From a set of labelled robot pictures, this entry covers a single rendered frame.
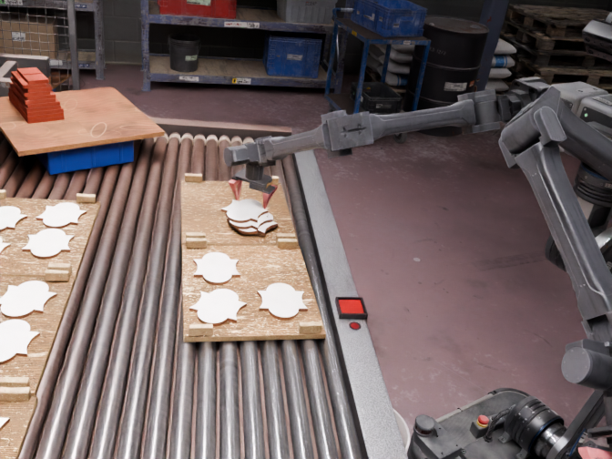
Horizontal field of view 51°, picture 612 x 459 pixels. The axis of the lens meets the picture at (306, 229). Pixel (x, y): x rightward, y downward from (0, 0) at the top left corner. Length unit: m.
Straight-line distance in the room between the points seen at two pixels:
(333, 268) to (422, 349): 1.33
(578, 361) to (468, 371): 2.04
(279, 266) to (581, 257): 0.93
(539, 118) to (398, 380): 1.93
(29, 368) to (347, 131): 0.88
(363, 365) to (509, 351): 1.80
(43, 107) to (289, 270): 1.10
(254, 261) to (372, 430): 0.64
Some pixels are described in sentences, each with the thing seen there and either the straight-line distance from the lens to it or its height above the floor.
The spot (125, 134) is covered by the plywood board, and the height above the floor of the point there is 1.04.
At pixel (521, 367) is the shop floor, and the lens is 3.25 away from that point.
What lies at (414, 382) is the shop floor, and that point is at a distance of 2.97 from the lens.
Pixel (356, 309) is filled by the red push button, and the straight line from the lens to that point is 1.73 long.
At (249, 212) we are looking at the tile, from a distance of 2.00.
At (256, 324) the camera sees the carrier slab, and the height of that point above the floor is 0.94.
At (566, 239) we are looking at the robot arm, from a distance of 1.17.
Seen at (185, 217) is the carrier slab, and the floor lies 0.94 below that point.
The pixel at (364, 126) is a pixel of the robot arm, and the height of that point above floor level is 1.43.
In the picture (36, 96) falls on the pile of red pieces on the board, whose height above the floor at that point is 1.13.
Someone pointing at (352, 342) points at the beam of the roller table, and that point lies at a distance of 1.64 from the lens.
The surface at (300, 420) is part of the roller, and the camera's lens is 1.42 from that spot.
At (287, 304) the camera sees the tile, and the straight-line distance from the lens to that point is 1.68.
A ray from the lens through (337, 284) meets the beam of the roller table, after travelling 1.83.
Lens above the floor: 1.96
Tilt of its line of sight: 30 degrees down
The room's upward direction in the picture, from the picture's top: 8 degrees clockwise
